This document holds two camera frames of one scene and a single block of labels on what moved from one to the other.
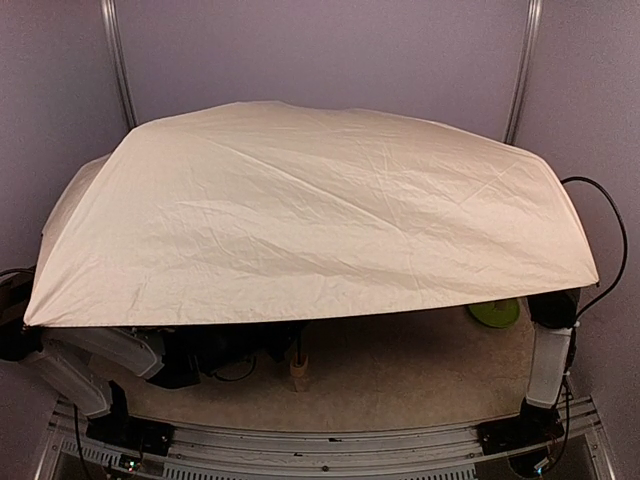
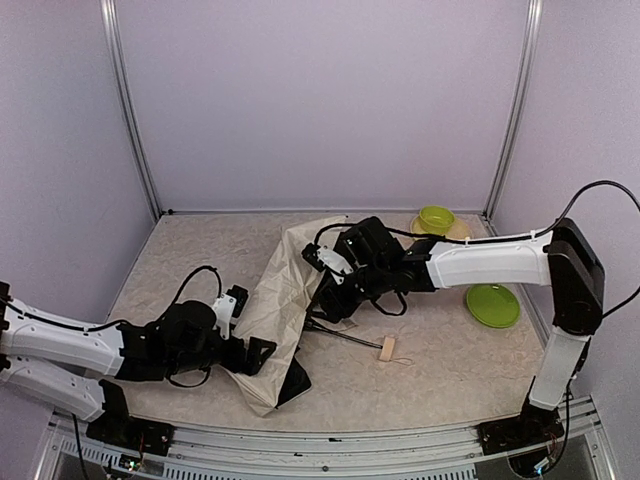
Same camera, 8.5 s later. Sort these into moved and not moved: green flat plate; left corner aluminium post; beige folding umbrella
Moved: beige folding umbrella
Not moved: left corner aluminium post; green flat plate
